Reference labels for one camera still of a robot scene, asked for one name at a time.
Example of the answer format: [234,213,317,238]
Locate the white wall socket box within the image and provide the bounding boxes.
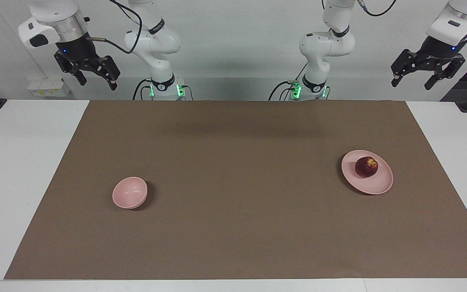
[27,78,72,98]

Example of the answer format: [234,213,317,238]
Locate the brown table mat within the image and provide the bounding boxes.
[4,100,467,280]

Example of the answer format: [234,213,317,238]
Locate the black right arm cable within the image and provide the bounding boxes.
[86,0,143,55]

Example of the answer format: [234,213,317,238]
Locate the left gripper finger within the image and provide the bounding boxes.
[391,49,420,88]
[424,55,466,90]

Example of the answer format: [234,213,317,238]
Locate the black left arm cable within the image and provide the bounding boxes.
[357,0,467,40]

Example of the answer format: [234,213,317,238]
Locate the dark red apple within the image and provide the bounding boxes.
[355,157,379,178]

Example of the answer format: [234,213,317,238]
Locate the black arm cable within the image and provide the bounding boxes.
[357,0,467,40]
[86,0,143,55]

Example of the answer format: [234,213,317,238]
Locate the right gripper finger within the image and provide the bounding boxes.
[54,52,87,86]
[92,56,120,90]

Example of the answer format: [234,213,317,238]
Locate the pink bowl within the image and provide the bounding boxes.
[112,176,148,210]

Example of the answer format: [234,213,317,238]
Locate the pink plate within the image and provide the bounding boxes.
[341,150,394,195]

